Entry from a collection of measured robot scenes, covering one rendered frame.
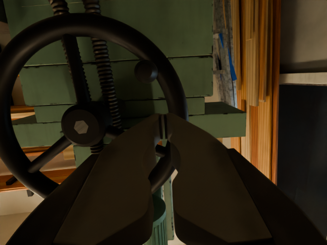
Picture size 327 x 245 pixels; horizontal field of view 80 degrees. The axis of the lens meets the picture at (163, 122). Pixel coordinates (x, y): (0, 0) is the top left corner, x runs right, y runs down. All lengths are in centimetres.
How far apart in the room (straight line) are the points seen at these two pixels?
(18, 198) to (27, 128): 341
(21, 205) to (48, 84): 356
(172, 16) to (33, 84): 34
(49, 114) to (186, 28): 37
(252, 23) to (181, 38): 145
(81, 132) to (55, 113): 25
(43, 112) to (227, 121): 43
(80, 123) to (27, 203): 369
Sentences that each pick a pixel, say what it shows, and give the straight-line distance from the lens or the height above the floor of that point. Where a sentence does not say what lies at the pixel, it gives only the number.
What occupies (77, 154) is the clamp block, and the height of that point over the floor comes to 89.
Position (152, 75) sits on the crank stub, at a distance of 21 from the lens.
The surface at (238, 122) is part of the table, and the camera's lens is 49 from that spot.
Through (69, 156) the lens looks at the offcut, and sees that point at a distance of 56.
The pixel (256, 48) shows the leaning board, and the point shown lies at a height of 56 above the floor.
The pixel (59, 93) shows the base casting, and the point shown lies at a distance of 52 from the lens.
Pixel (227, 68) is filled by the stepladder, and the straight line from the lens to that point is 133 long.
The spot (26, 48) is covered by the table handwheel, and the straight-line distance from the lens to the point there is 32.
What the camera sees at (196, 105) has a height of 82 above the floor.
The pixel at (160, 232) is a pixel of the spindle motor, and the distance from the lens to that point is 77.
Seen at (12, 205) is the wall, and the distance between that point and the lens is 407.
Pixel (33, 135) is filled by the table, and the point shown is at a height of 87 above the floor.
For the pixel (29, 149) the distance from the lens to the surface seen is 297.
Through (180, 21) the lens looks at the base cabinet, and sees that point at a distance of 47.
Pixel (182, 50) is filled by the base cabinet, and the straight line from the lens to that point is 46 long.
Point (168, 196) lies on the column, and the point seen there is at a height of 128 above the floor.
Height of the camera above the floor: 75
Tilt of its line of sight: 13 degrees up
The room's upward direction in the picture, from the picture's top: 177 degrees clockwise
